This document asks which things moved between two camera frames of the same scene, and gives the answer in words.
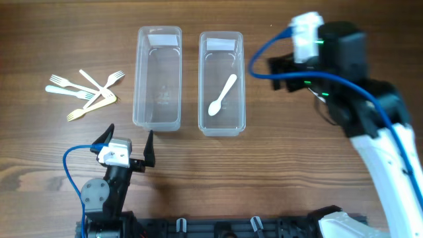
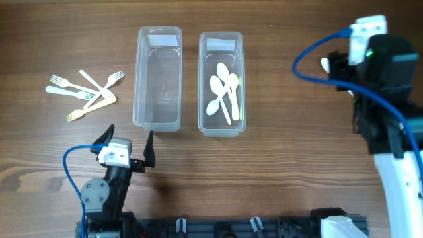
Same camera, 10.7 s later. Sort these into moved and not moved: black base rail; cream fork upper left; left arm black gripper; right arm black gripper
Moved: right arm black gripper
Not moved: black base rail; left arm black gripper; cream fork upper left
